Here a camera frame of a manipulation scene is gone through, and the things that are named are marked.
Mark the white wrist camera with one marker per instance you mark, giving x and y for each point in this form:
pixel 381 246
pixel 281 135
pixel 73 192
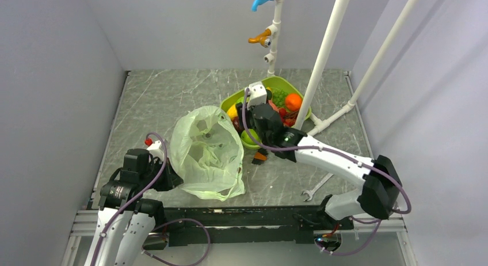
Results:
pixel 256 94
pixel 156 149

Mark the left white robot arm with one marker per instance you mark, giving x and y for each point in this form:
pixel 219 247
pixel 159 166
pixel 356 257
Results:
pixel 125 218

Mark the light green plastic bag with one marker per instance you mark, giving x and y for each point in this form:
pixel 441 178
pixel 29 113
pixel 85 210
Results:
pixel 207 153

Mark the dark purple mangosteen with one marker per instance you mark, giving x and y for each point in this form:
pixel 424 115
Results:
pixel 236 125

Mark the white pvc pipe frame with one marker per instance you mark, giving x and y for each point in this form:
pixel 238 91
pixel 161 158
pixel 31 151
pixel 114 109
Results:
pixel 330 35

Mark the silver wrench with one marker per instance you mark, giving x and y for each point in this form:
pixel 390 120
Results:
pixel 309 193

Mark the orange fruit in basket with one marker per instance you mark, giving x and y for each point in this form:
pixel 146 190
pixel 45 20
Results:
pixel 293 102

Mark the green grape bunch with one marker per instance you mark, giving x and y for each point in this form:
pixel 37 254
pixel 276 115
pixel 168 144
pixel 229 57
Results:
pixel 278 97

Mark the green plastic basket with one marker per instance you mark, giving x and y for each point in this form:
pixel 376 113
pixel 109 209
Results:
pixel 282 89

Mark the orange faucet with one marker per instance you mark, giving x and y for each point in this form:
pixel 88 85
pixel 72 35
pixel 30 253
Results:
pixel 263 39

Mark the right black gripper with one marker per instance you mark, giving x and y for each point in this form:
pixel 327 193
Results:
pixel 239 106

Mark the yellow mango left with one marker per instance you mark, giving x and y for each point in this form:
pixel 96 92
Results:
pixel 232 112

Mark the white pipe with faucets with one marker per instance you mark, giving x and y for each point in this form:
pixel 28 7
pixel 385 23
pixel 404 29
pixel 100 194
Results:
pixel 275 29

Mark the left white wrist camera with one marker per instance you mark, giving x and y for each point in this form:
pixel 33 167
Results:
pixel 156 149

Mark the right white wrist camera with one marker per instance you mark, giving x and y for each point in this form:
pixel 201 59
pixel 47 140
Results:
pixel 256 94

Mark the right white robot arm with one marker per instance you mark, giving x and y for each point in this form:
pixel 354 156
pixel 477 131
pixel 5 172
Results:
pixel 376 180

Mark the orange black small tool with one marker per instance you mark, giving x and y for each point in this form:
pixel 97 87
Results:
pixel 260 157

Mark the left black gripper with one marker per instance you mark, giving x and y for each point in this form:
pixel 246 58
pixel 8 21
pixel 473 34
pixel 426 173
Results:
pixel 171 179

